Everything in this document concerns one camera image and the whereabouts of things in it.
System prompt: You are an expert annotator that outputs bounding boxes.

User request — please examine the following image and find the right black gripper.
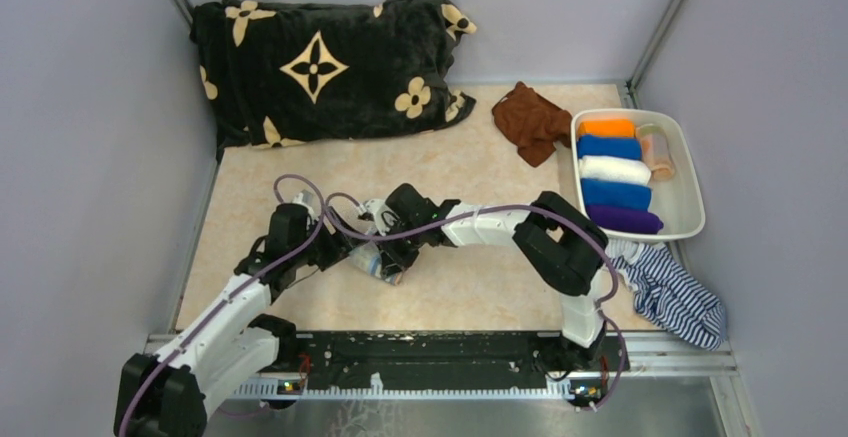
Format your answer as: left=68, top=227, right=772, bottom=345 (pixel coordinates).
left=372, top=219, right=425, bottom=277

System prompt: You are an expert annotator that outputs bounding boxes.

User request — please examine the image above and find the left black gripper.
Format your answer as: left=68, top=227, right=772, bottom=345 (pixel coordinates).
left=291, top=206, right=369, bottom=271

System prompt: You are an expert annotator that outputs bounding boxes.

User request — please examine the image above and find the orange blue patterned towel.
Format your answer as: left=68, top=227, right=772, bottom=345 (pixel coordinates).
left=347, top=242, right=404, bottom=286

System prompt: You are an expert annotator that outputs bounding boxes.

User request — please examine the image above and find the brown towel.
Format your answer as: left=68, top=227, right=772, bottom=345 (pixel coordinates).
left=491, top=82, right=572, bottom=167

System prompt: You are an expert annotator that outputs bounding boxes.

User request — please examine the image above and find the orange polka dot towel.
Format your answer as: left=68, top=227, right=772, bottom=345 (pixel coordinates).
left=635, top=124, right=676, bottom=182

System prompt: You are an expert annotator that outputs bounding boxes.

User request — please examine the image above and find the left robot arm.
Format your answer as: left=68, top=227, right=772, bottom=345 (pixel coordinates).
left=114, top=203, right=353, bottom=436

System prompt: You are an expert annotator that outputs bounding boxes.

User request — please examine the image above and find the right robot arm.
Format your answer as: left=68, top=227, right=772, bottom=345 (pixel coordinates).
left=359, top=183, right=608, bottom=373

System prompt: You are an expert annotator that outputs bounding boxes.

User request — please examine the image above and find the black pillow with beige flowers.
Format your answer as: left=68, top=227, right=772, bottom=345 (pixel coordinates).
left=190, top=0, right=477, bottom=149

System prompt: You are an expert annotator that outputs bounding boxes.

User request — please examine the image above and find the white rolled towel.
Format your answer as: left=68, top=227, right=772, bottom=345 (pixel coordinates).
left=578, top=156, right=652, bottom=186

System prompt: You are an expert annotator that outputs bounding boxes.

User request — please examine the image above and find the blue rolled towel lower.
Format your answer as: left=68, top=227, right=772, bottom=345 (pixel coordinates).
left=580, top=179, right=652, bottom=211

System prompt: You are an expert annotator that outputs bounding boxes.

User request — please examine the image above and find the blue rolled towel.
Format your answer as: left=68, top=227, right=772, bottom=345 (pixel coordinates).
left=580, top=179, right=652, bottom=211
left=576, top=134, right=642, bottom=161

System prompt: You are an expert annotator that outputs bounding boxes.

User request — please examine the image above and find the purple rolled towel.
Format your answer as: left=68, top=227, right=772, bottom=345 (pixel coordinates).
left=586, top=205, right=664, bottom=235

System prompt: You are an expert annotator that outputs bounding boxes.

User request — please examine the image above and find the orange rolled towel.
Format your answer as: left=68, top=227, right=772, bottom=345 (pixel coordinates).
left=576, top=119, right=635, bottom=139

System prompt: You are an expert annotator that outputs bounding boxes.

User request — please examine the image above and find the blue rolled towel upper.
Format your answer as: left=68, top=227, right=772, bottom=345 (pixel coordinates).
left=576, top=134, right=642, bottom=161

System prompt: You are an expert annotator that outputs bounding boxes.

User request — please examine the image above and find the blue white striped towel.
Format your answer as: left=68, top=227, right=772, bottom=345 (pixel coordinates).
left=606, top=239, right=727, bottom=351

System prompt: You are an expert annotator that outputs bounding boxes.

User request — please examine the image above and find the white plastic bin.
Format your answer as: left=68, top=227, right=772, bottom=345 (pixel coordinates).
left=570, top=108, right=707, bottom=243

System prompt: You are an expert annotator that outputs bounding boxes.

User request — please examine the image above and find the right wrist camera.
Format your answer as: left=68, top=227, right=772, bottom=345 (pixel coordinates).
left=360, top=199, right=397, bottom=235

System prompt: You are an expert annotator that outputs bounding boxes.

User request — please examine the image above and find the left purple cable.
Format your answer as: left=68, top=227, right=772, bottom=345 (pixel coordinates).
left=117, top=174, right=327, bottom=437

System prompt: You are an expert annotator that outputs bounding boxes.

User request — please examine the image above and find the purple cable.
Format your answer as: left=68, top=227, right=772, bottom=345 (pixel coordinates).
left=117, top=174, right=327, bottom=437
left=323, top=192, right=629, bottom=413

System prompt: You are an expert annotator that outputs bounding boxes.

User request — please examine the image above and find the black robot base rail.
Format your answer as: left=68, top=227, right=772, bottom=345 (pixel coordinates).
left=233, top=331, right=630, bottom=408

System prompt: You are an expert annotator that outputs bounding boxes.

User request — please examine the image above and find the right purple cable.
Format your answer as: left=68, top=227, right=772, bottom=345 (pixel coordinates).
left=323, top=192, right=629, bottom=413

